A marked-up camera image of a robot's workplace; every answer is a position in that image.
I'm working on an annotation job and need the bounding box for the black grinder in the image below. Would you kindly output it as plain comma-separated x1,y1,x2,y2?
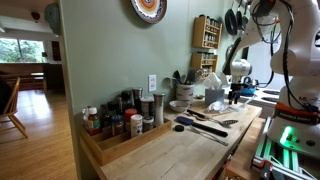
132,87,144,113

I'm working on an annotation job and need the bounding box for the white orange-striped utensil crock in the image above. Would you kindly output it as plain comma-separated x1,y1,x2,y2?
175,83,195,105

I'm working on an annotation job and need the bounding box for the large metal spoon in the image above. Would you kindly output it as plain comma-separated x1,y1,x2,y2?
194,68,205,83

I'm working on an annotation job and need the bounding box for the wooden bench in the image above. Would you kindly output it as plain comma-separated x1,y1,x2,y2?
29,71,46,91

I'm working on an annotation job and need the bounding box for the wooden spice rack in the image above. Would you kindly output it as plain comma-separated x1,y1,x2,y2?
190,51,219,79
192,14,223,50

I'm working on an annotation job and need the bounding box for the blue tissue box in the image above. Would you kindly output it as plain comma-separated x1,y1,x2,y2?
204,87,226,107

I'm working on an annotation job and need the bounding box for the white wall outlet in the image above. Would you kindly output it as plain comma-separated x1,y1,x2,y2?
148,74,157,93

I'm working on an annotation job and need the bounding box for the blue lid spice jar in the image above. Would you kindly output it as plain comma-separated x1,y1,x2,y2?
111,114,125,136

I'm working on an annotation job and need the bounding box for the blue spatula black handle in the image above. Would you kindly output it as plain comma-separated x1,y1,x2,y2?
175,115,229,138

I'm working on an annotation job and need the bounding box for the black serving spoon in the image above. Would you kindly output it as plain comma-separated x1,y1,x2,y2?
172,69,183,85

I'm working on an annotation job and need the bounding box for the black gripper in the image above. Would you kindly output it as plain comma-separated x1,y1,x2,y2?
228,81,250,105

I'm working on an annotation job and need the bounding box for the steel pepper mill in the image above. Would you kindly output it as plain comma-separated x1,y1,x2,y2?
153,93,166,128

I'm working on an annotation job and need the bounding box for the small white bowl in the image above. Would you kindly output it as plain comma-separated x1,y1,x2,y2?
168,99,190,113

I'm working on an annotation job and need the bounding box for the wooden chair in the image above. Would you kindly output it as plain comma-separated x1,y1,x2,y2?
0,76,29,139

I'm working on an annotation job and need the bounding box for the metal spoon black handle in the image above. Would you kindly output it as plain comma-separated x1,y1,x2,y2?
186,109,239,128

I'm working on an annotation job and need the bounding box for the grey wall ornament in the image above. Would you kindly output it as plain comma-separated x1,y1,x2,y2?
43,2,62,36

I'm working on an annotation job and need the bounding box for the long metal fork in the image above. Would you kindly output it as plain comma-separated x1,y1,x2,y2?
188,125,229,147

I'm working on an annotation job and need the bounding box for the black hanging pan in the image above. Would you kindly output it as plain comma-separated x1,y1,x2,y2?
235,0,244,31
242,0,251,33
224,8,238,37

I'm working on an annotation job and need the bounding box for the white tissue in box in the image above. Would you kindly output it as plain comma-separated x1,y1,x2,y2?
203,72,223,90

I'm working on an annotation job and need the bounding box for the colourful decorative wall plate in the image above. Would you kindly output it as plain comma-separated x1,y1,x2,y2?
130,0,168,24

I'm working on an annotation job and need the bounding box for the wooden condiment tray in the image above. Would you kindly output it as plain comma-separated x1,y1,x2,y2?
79,118,173,167

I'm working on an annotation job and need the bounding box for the blue kettle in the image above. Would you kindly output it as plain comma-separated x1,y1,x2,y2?
239,76,259,98

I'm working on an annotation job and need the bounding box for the white shaker printed label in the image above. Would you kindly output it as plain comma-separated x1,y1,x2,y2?
130,114,143,139

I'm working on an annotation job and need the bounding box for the white cap sauce bottle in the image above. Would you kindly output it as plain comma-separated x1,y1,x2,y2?
87,106,101,136

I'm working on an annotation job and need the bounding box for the red lid spice jar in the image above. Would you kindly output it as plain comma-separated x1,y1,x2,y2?
124,108,138,133

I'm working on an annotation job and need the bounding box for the long wooden spoon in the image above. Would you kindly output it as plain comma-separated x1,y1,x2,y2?
182,111,209,122

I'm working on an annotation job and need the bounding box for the dark glass bottle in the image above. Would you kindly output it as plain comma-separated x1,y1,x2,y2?
120,89,134,111
99,103,114,134

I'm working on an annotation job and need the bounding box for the metal lidded canister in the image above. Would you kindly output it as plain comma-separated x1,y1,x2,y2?
139,96,155,118

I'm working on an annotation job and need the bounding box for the window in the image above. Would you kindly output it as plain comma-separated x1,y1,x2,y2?
0,37,48,64

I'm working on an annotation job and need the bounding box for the small dark spice jar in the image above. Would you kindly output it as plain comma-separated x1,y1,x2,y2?
141,116,155,133

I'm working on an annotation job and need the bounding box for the aluminium mounting frame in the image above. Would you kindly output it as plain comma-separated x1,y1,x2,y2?
249,116,320,180

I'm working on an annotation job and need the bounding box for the white stove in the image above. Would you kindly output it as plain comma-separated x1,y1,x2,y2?
223,84,288,118

